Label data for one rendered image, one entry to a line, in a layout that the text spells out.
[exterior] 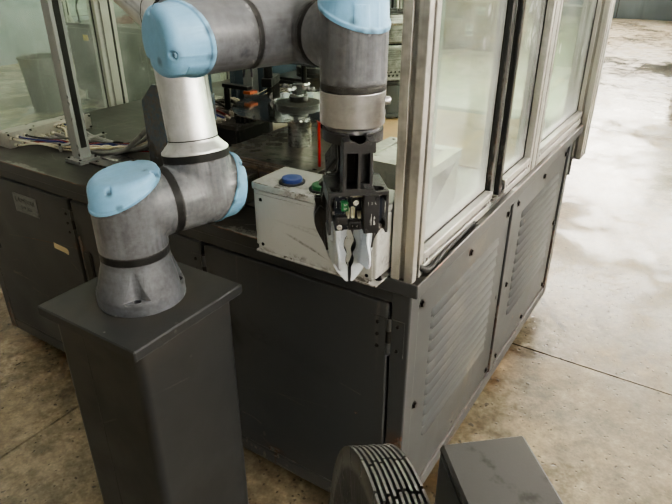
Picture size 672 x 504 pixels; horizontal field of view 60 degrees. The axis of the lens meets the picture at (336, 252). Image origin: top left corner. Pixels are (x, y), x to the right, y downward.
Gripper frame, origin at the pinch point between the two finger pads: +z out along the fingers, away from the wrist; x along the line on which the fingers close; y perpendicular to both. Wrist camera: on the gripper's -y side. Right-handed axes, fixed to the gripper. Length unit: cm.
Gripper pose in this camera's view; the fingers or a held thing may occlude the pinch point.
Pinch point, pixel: (348, 269)
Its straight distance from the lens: 78.9
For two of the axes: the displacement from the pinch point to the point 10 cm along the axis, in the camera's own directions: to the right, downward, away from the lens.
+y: 1.3, 4.5, -8.8
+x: 9.9, -0.6, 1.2
